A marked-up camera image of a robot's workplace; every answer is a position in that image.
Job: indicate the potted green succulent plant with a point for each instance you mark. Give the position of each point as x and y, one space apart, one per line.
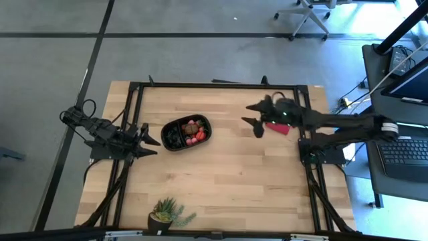
164 212

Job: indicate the black desk monitor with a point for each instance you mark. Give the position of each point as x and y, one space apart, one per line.
411 83

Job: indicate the black stand pole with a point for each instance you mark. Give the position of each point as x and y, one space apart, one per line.
401 30

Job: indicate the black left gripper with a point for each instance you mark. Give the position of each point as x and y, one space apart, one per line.
128 140

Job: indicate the black computer keyboard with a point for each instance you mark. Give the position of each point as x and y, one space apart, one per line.
404 160

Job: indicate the black plastic tupperware container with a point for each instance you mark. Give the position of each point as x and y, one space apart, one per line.
172 137

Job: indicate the black front crossbar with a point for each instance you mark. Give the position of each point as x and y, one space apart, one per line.
50 234

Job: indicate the grey furniture leg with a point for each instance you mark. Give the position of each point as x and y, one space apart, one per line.
10 154

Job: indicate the pink-red folded cloth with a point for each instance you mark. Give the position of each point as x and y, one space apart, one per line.
277 129

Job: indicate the black power adapter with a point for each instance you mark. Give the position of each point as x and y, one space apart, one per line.
399 60

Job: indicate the office chair base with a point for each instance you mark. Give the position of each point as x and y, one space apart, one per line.
302 16

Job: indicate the brown toy kiwi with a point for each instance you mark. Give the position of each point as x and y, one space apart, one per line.
191 129

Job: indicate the black aluminium table frame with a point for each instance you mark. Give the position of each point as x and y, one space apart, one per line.
217 85

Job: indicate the dark grey desk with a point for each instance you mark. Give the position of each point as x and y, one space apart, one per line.
378 100
371 174

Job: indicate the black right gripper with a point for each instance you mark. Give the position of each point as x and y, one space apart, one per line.
284 112

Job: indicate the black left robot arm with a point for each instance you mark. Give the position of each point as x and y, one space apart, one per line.
100 132

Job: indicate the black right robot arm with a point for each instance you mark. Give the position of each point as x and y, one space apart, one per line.
341 122

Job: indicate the yellow floor plug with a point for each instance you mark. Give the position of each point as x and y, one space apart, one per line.
345 100

